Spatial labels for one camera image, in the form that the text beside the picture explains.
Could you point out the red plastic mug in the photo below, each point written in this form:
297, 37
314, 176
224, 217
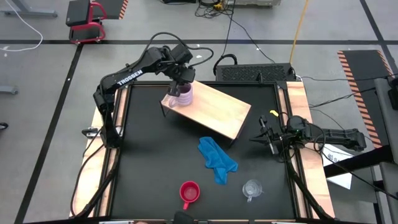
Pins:
189, 193

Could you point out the black aluminium table frame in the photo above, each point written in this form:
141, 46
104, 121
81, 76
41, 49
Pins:
286, 93

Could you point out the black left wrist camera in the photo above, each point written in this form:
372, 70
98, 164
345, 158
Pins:
182, 53

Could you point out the blue microfibre cloth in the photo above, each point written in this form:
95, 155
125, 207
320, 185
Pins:
217, 158

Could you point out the black table-level camera box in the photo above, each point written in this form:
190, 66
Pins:
184, 217

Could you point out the clear plastic mug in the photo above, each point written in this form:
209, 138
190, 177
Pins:
252, 188

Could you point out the wooden side board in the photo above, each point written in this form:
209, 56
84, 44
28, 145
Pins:
90, 174
314, 174

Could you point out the black computer case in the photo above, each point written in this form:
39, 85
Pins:
255, 72

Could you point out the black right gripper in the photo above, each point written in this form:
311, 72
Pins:
275, 138

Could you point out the wooden shelf with black legs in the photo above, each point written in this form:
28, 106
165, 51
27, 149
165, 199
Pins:
214, 109

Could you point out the white paper sheet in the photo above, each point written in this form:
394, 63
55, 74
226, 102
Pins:
337, 161

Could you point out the yellow tape piece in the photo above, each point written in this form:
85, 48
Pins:
274, 113

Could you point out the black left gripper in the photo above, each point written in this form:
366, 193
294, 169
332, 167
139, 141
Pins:
184, 75

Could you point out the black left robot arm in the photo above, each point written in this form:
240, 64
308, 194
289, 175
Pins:
124, 77

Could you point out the large hazard-striped black mat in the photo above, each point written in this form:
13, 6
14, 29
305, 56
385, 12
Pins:
363, 81

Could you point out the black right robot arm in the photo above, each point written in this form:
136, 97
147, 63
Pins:
335, 137

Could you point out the lilac ribbed ceramic mug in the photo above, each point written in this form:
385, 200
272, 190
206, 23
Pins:
185, 95

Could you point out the red and black rolling stool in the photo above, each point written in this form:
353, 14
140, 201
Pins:
84, 21

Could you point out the small hazard-striped black mat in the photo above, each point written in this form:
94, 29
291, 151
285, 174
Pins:
113, 7

